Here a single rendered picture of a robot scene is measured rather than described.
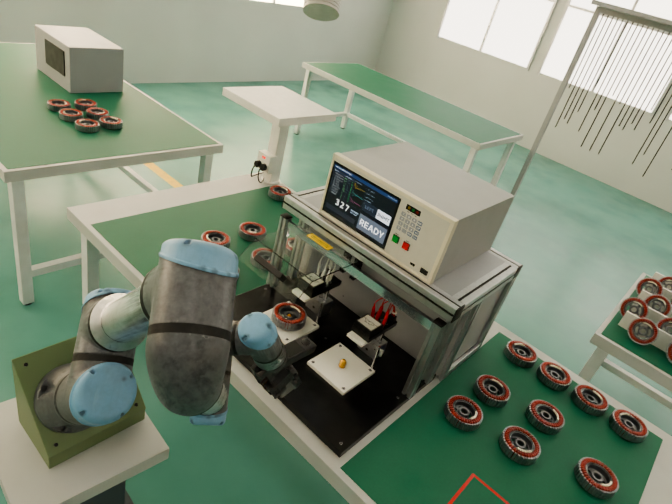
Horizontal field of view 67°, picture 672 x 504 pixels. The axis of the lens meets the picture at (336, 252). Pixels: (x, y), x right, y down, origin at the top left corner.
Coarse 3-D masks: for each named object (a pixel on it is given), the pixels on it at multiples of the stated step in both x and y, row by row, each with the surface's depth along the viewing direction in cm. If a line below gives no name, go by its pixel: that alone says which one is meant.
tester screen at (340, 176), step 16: (336, 176) 153; (352, 176) 149; (336, 192) 155; (352, 192) 150; (368, 192) 146; (384, 192) 143; (352, 208) 152; (384, 208) 144; (352, 224) 154; (384, 224) 146; (384, 240) 147
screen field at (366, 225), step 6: (360, 216) 151; (360, 222) 151; (366, 222) 150; (372, 222) 148; (360, 228) 152; (366, 228) 150; (372, 228) 149; (378, 228) 147; (384, 228) 146; (372, 234) 149; (378, 234) 148; (384, 234) 146; (378, 240) 149
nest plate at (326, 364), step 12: (336, 348) 160; (312, 360) 153; (324, 360) 154; (336, 360) 155; (348, 360) 156; (360, 360) 158; (324, 372) 150; (336, 372) 151; (348, 372) 152; (360, 372) 153; (372, 372) 154; (336, 384) 147; (348, 384) 148
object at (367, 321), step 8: (376, 312) 161; (384, 312) 162; (360, 320) 152; (368, 320) 153; (376, 320) 154; (352, 328) 153; (360, 328) 151; (368, 328) 150; (376, 328) 150; (384, 328) 155; (352, 336) 151; (360, 336) 151; (368, 336) 149; (376, 336) 152; (360, 344) 149
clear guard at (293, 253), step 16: (304, 224) 163; (256, 240) 149; (272, 240) 150; (288, 240) 152; (304, 240) 155; (240, 256) 148; (272, 256) 145; (288, 256) 145; (304, 256) 147; (320, 256) 149; (336, 256) 151; (352, 256) 154; (256, 272) 144; (288, 272) 141; (304, 272) 140; (320, 272) 142; (288, 288) 139; (304, 288) 137
